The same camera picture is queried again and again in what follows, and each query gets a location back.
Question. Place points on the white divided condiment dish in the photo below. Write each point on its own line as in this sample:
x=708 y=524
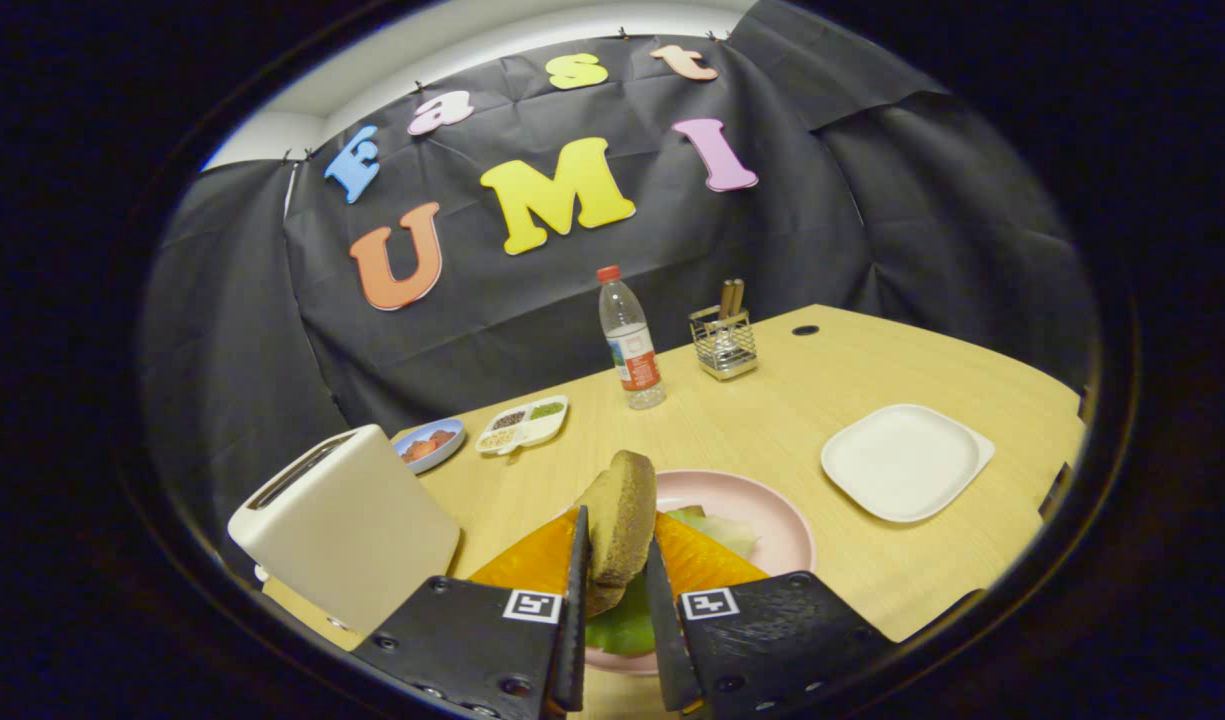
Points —
x=547 y=430

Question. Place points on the black backdrop cloth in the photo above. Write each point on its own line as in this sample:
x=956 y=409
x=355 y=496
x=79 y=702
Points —
x=872 y=200

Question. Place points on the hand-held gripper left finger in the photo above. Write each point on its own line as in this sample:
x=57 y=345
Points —
x=575 y=650

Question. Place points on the pink round plate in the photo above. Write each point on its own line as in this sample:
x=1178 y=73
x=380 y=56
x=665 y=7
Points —
x=782 y=540

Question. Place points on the small blue plate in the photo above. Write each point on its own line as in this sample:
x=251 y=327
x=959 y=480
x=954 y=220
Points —
x=442 y=463

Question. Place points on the clear bottle with red label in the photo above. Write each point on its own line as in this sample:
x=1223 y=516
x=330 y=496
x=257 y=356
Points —
x=632 y=360

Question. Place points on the white square plate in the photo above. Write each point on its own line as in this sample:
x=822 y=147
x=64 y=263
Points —
x=907 y=460

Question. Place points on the red food slices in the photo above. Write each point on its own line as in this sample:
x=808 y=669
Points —
x=427 y=445

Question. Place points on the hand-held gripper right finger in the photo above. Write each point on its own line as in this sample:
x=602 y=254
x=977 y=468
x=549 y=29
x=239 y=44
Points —
x=667 y=650

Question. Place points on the cream toaster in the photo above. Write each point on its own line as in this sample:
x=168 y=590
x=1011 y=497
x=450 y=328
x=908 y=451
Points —
x=362 y=530

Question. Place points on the green lettuce leaf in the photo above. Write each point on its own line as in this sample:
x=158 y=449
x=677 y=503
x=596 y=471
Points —
x=627 y=630

